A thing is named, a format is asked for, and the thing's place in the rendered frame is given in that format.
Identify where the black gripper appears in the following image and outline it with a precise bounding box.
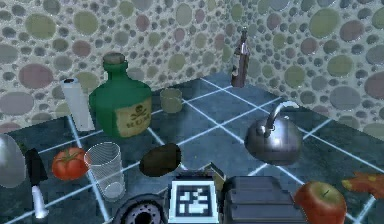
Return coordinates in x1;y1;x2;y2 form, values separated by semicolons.
112;193;169;224

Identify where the clear drinking glass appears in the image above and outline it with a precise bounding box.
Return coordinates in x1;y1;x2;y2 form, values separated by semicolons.
83;141;127;202

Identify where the dark brown potato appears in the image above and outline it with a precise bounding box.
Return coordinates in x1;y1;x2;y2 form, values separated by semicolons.
139;143;183;178

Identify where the red tomato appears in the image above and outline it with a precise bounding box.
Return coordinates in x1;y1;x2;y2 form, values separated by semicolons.
51;146;90;182

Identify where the green labelled bottle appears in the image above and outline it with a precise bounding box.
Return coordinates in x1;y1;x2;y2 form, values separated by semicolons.
88;52;154;139

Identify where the olive green cup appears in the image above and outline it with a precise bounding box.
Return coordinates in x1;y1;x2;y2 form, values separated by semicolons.
159;87;184;114

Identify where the silver round bowl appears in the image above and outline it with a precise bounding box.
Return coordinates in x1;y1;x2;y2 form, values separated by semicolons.
0;133;27;189

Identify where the silver kettle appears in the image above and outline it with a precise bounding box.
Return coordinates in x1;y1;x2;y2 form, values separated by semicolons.
244;100;304;167

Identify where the red apple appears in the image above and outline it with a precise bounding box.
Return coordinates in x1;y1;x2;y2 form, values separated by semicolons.
293;180;348;224

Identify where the brown wine bottle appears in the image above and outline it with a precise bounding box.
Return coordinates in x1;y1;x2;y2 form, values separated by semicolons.
230;27;251;89

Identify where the orange red cloth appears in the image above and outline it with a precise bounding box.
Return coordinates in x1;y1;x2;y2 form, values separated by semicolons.
341;171;384;200

